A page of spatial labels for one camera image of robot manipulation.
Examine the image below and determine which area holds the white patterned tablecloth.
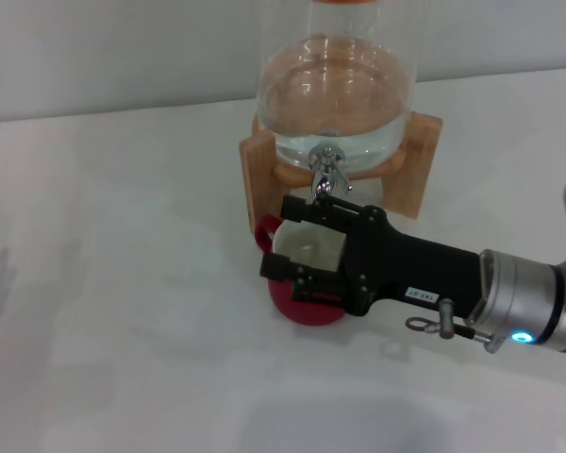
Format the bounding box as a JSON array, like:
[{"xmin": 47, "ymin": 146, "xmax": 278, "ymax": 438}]
[{"xmin": 0, "ymin": 65, "xmax": 566, "ymax": 453}]

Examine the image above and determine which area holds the glass water dispenser jar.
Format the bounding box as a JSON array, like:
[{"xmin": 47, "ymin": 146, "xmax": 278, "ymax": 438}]
[{"xmin": 256, "ymin": 0, "xmax": 428, "ymax": 171}]

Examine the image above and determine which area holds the wooden dispenser stand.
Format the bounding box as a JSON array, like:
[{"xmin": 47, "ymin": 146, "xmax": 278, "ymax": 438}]
[{"xmin": 238, "ymin": 110, "xmax": 443, "ymax": 227}]

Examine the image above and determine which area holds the red ceramic cup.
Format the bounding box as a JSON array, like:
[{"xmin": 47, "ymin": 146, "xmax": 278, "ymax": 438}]
[{"xmin": 254, "ymin": 214, "xmax": 350, "ymax": 329}]

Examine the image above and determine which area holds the chrome faucet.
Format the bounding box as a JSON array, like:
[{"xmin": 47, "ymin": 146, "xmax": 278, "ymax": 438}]
[{"xmin": 308, "ymin": 143, "xmax": 355, "ymax": 207}]

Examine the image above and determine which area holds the black cable with metal lug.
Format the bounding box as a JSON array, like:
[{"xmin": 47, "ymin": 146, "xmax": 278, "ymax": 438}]
[{"xmin": 405, "ymin": 299, "xmax": 494, "ymax": 344}]

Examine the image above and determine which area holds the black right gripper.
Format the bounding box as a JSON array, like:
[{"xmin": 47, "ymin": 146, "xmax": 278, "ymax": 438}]
[{"xmin": 259, "ymin": 193, "xmax": 482, "ymax": 318}]

